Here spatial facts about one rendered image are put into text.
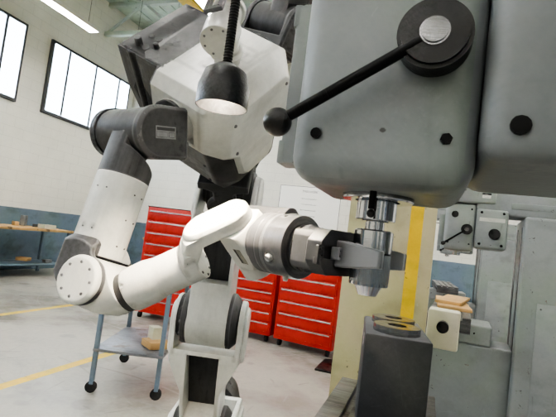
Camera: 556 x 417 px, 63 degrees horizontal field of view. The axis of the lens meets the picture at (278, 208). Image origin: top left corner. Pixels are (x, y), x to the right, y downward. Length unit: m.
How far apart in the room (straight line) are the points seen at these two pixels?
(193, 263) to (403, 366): 0.43
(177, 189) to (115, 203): 10.47
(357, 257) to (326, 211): 9.29
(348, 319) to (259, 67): 1.63
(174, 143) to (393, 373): 0.57
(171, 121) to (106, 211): 0.20
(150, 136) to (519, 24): 0.57
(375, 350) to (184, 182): 10.45
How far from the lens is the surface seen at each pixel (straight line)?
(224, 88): 0.61
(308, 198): 9.94
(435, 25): 0.47
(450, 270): 9.56
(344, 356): 2.36
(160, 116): 0.82
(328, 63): 0.51
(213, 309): 1.17
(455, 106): 0.48
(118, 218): 0.80
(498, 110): 0.46
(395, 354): 0.88
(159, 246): 6.05
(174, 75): 0.91
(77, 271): 0.77
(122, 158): 0.81
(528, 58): 0.48
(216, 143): 0.90
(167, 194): 11.39
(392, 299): 2.29
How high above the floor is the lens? 1.25
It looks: 4 degrees up
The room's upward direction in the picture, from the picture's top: 7 degrees clockwise
